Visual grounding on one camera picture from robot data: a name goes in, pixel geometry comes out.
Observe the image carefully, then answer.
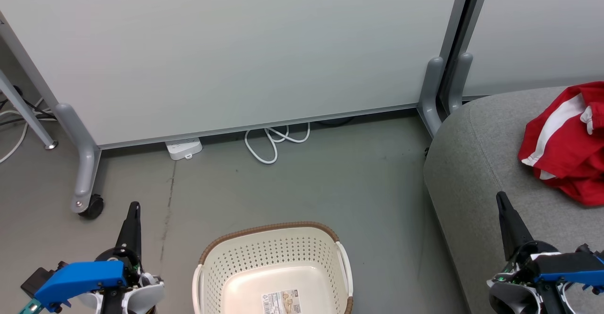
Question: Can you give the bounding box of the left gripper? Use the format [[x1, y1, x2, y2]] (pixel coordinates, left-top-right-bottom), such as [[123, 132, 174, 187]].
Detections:
[[75, 202, 165, 314]]

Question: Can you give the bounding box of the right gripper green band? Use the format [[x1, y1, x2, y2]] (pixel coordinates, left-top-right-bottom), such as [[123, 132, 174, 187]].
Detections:
[[487, 191, 574, 314]]

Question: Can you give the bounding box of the red and white garment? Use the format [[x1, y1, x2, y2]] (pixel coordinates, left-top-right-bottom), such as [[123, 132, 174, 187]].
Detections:
[[518, 81, 604, 207]]

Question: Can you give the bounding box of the cream perforated laundry basket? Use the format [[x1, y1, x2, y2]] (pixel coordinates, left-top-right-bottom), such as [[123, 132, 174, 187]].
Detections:
[[192, 221, 354, 314]]

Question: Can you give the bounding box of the printed basket label sticker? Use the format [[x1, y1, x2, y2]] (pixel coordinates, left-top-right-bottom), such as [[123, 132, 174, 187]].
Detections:
[[261, 289, 302, 314]]

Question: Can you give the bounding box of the black caster wheel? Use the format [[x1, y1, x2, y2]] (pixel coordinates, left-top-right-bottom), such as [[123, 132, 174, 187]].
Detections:
[[78, 194, 105, 220]]

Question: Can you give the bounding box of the grey partition foot with caster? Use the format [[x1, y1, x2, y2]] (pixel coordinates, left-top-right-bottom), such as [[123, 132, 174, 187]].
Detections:
[[53, 103, 102, 214]]

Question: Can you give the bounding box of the white power strip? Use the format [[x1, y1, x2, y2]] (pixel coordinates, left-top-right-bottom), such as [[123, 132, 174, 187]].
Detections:
[[165, 137, 203, 161]]

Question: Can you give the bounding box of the grey metal table leg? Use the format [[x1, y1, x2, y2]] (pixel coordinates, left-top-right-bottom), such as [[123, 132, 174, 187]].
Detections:
[[0, 68, 59, 150]]

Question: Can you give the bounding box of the narrow white partition panel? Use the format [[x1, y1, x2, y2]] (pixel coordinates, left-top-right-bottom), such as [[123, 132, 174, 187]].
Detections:
[[460, 0, 604, 98]]

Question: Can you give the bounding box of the wide white partition panel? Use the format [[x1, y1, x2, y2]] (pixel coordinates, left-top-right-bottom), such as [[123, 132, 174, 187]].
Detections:
[[0, 0, 464, 150]]

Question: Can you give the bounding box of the white loose cable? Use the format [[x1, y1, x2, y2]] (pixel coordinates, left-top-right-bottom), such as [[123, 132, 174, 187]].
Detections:
[[0, 98, 45, 164]]

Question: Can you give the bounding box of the black cable bundle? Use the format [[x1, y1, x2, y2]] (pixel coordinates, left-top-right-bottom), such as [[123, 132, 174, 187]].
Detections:
[[0, 85, 55, 127]]

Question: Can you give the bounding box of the white coiled floor cable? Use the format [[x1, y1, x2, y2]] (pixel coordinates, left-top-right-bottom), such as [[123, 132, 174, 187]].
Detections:
[[244, 122, 312, 165]]

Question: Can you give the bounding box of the black floor cable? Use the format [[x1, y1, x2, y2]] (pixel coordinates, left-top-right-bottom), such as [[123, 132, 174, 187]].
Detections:
[[312, 115, 355, 128]]

